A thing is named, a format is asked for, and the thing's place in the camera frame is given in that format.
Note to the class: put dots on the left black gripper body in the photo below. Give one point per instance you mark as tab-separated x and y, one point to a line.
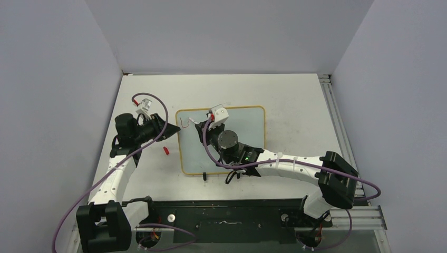
152	129

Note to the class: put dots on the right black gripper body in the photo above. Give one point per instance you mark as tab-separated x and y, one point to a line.
211	135

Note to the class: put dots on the white red marker pen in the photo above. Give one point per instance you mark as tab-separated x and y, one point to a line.
193	121

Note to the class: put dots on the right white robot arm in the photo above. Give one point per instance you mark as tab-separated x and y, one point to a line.
331	173

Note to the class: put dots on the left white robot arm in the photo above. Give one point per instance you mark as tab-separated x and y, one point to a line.
104	225

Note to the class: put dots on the yellow-framed whiteboard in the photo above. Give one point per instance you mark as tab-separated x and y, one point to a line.
247	121

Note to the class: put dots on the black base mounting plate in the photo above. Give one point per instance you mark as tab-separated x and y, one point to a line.
235	221

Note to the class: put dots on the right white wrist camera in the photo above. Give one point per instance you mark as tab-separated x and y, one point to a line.
218	115

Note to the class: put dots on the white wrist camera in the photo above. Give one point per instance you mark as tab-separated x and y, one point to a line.
143	107
218	115

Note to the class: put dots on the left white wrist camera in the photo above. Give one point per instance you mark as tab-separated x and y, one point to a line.
143	107

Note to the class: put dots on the aluminium rail frame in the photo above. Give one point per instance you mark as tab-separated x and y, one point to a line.
343	141

